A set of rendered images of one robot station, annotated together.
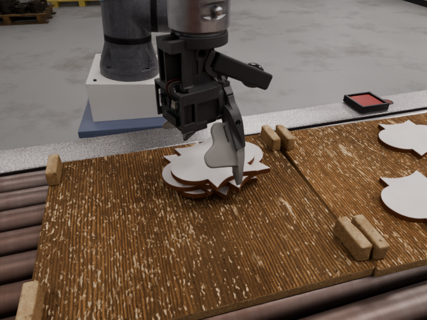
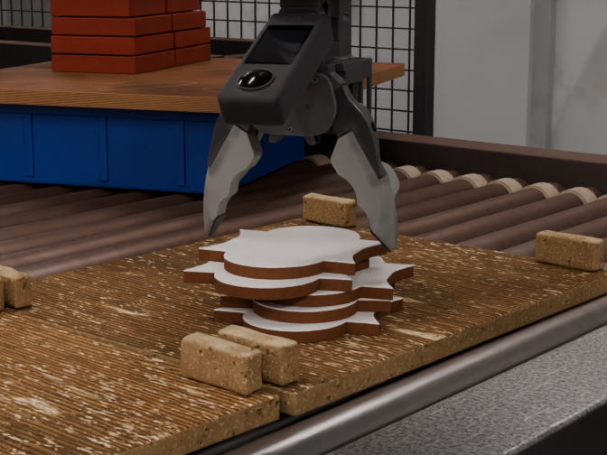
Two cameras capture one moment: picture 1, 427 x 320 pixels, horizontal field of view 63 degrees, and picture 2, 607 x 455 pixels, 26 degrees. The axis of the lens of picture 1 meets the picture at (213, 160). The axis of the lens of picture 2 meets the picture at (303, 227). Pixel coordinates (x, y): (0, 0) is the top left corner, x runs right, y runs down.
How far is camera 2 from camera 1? 1.37 m
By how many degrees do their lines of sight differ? 124
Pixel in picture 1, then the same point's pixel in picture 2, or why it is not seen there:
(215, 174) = (260, 235)
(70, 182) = (526, 266)
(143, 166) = (460, 296)
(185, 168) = (320, 231)
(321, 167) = (88, 364)
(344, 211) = (15, 325)
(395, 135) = not seen: outside the picture
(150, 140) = (583, 362)
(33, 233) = not seen: hidden behind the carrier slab
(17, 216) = not seen: hidden behind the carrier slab
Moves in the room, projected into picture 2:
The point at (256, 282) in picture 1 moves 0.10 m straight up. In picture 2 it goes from (121, 264) to (118, 149)
